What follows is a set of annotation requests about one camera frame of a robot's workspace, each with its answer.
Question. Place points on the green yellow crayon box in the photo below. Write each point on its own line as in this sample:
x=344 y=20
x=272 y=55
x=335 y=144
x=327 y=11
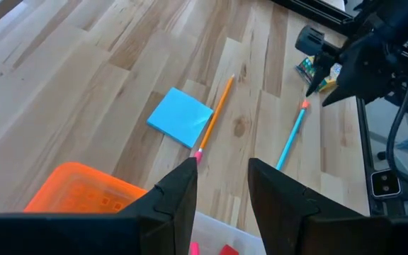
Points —
x=305 y=67

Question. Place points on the orange pencil box lid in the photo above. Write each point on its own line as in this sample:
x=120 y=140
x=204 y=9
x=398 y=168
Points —
x=76 y=191

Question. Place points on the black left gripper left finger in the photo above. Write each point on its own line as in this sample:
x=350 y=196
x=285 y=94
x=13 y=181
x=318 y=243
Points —
x=175 y=205

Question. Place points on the small black camera box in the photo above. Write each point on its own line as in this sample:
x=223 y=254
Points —
x=385 y=183

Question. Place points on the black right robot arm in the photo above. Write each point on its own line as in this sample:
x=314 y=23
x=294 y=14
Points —
x=402 y=17

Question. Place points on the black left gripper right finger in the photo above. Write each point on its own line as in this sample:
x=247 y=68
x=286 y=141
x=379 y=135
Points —
x=282 y=205

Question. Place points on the blue sticky note pad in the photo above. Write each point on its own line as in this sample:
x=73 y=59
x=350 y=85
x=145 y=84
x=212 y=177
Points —
x=179 y=117

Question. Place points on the pink highlighter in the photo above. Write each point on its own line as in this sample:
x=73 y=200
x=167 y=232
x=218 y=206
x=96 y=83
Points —
x=194 y=248

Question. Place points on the yellow pencil pink eraser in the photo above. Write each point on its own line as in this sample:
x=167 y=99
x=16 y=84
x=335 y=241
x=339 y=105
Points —
x=216 y=115

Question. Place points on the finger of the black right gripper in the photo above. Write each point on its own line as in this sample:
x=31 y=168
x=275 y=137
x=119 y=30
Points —
x=321 y=69
x=340 y=93

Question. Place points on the clear plastic pencil box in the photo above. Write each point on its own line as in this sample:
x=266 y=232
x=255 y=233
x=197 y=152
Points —
x=218 y=230

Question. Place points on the teal pencil orange eraser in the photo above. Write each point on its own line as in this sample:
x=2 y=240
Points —
x=290 y=136

